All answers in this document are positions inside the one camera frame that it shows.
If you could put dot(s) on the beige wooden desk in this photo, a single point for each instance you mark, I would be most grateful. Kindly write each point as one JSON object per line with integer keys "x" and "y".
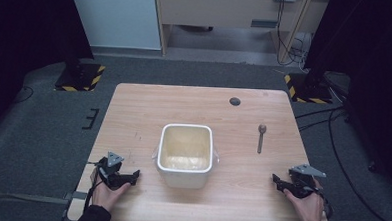
{"x": 221, "y": 11}

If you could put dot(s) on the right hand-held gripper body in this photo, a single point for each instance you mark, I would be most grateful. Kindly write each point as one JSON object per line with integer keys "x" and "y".
{"x": 301, "y": 185}

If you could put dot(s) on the dark round table grommet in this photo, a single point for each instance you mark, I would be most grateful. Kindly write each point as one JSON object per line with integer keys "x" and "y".
{"x": 234, "y": 101}

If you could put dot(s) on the white square plastic bucket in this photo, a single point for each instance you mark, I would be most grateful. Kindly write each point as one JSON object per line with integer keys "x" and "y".
{"x": 185, "y": 153}

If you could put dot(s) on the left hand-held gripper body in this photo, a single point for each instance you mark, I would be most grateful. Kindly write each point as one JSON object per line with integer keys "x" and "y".
{"x": 111, "y": 177}

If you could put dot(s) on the black stand base striped tape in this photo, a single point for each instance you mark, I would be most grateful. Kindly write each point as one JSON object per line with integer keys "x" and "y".
{"x": 310, "y": 90}
{"x": 80, "y": 78}

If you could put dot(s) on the grey table edge bracket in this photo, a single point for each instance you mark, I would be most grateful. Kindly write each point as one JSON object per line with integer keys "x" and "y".
{"x": 78, "y": 195}

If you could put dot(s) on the metal spoon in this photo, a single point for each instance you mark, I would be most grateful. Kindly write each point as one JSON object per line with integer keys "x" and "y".
{"x": 261, "y": 135}

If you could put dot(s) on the black curtain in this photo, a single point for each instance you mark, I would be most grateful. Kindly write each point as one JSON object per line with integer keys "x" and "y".
{"x": 26, "y": 49}
{"x": 376, "y": 65}

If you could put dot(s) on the white cabinet panel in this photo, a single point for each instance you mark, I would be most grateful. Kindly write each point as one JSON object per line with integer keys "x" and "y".
{"x": 114, "y": 17}

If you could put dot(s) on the person's right hand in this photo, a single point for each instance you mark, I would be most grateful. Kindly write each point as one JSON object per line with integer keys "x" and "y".
{"x": 308, "y": 207}

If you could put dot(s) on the person's left hand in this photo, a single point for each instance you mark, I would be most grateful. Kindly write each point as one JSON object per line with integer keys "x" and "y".
{"x": 108, "y": 195}

